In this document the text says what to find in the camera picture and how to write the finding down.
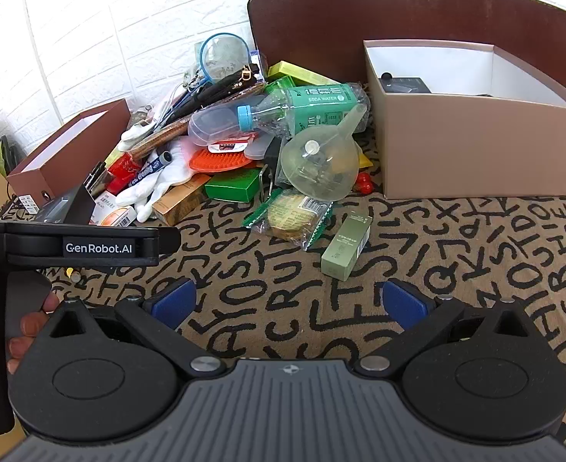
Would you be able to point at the clear plastic round flask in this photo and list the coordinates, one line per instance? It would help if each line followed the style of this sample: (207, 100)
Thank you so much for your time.
(321, 163)

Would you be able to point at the beige cardboard box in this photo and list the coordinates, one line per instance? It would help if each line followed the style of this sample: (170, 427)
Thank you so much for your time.
(480, 149)

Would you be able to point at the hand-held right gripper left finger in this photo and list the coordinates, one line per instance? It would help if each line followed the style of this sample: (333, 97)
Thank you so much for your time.
(172, 301)

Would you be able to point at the clear plastic case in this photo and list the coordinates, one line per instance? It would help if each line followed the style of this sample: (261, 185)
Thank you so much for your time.
(215, 127)

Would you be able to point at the person's left hand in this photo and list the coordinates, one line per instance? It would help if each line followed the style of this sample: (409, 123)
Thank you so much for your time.
(32, 322)

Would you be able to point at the green label plastic bottle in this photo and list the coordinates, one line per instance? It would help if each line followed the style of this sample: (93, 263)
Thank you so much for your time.
(312, 101)

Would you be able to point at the white orange medicine box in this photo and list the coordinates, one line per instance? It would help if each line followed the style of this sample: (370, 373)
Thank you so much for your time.
(114, 216)

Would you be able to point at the dark brown wooden board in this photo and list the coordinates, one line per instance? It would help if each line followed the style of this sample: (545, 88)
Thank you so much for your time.
(336, 19)

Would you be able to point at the white glove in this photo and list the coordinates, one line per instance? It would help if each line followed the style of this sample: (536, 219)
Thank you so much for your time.
(143, 199)

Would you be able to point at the tan box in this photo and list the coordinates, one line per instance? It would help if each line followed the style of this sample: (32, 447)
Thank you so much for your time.
(182, 202)

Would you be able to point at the black box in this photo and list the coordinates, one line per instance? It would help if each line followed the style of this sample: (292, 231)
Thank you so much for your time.
(71, 204)

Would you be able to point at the black pouch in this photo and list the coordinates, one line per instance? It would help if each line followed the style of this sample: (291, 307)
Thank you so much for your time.
(230, 85)

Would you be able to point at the black device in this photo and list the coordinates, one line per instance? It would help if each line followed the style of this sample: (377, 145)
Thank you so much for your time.
(403, 84)

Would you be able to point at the brown cardboard box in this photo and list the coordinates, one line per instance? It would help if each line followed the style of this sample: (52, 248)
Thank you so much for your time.
(71, 154)

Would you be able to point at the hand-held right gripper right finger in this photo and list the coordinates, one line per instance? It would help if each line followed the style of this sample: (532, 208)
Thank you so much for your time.
(403, 298)

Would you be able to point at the orange silicone brush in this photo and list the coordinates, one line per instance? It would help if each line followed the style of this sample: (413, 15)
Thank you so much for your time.
(215, 160)

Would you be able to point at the yellow green box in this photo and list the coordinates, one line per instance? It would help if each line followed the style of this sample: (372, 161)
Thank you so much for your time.
(295, 71)

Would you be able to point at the olive green small box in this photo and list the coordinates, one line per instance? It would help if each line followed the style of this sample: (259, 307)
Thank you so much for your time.
(345, 250)

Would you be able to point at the brown cork strip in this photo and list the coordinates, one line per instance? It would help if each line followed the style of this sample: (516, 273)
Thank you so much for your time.
(162, 135)

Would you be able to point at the green cracker packet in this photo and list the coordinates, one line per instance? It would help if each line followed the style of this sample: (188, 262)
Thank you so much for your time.
(288, 216)

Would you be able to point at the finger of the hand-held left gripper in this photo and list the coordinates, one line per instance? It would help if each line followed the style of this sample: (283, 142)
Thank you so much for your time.
(170, 240)

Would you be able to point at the red toy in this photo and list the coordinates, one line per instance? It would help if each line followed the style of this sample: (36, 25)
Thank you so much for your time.
(361, 184)

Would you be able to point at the blue white tube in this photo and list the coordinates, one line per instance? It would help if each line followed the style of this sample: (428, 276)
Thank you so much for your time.
(150, 168)

